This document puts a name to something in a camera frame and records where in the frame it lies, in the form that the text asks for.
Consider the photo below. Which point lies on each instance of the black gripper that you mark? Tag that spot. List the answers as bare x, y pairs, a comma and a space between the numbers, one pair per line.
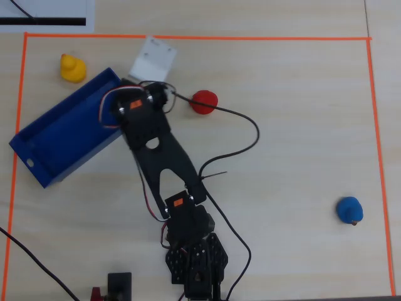
110, 101

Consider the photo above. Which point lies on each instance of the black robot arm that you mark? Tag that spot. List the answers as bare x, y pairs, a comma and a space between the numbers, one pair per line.
169, 156

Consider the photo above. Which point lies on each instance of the red rubber duck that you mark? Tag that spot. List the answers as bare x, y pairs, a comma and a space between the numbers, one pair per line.
204, 102

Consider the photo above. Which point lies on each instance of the yellow rubber duck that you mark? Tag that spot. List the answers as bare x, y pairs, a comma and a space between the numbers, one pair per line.
72, 69

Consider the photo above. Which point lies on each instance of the blue rectangular plastic box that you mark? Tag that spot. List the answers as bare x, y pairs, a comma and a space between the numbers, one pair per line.
62, 131

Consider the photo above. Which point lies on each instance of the blue rubber duck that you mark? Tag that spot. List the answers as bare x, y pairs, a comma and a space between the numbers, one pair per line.
350, 210

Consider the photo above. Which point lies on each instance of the orange tape strip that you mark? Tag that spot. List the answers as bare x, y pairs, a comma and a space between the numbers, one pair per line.
200, 38
15, 150
379, 163

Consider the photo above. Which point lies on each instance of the black zip tie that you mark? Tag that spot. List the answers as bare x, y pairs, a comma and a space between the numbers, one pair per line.
214, 175

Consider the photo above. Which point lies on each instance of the white paper with black bar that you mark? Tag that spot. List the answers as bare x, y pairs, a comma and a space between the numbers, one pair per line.
47, 23

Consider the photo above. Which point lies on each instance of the black table clamp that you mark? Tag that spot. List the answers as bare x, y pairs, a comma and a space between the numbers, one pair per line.
119, 285

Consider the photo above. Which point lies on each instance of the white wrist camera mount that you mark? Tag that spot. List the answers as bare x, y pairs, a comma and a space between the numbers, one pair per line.
153, 59

